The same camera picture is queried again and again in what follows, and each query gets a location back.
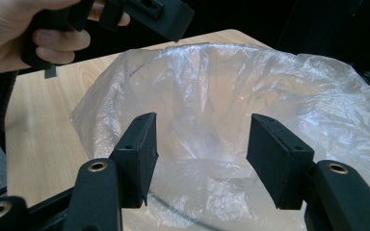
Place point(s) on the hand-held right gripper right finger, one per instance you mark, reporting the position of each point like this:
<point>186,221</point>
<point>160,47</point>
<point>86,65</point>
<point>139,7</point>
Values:
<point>279,160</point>

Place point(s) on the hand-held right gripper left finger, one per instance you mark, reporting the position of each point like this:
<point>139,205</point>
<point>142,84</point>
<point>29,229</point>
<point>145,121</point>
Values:
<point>138,160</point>

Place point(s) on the clear glass bowl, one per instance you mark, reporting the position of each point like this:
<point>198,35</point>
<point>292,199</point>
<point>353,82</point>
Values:
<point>186,216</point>

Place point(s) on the clear plastic bag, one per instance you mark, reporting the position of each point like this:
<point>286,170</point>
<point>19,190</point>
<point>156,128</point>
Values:
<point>221,80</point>

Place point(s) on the grey tape marker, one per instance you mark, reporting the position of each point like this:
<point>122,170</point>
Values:
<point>50,72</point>

